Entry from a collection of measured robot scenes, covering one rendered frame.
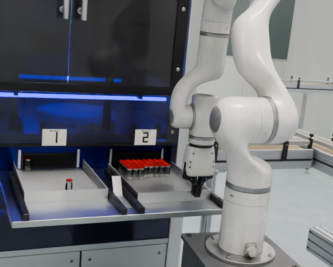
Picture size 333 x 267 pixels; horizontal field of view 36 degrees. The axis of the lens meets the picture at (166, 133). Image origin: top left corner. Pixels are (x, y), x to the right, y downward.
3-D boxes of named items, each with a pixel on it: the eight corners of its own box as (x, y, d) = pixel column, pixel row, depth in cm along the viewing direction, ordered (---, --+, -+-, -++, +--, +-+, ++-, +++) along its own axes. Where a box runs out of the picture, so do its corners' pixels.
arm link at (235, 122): (279, 193, 134) (292, 102, 128) (214, 195, 127) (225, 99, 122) (256, 178, 145) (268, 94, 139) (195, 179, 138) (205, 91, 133)
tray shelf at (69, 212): (-3, 175, 185) (-2, 170, 184) (176, 170, 211) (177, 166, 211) (11, 228, 141) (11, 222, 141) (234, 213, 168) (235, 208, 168)
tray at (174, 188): (107, 171, 194) (107, 162, 193) (170, 169, 204) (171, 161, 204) (137, 203, 164) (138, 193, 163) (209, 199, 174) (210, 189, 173)
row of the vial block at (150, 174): (123, 176, 189) (124, 165, 188) (168, 175, 196) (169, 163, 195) (124, 178, 187) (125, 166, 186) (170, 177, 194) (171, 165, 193)
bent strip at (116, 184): (110, 192, 172) (111, 175, 170) (119, 192, 173) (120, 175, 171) (122, 207, 159) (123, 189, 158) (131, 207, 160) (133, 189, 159)
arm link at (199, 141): (208, 132, 171) (208, 141, 172) (184, 132, 168) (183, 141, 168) (220, 138, 164) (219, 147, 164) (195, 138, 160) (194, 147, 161)
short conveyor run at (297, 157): (178, 173, 213) (182, 136, 210) (164, 162, 227) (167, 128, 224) (313, 169, 240) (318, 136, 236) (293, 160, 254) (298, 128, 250)
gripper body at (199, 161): (210, 139, 171) (206, 171, 174) (182, 139, 168) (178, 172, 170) (220, 144, 165) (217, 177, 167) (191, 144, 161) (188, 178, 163)
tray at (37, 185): (12, 169, 186) (12, 160, 185) (83, 168, 196) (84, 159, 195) (24, 203, 156) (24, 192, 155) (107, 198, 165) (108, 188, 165)
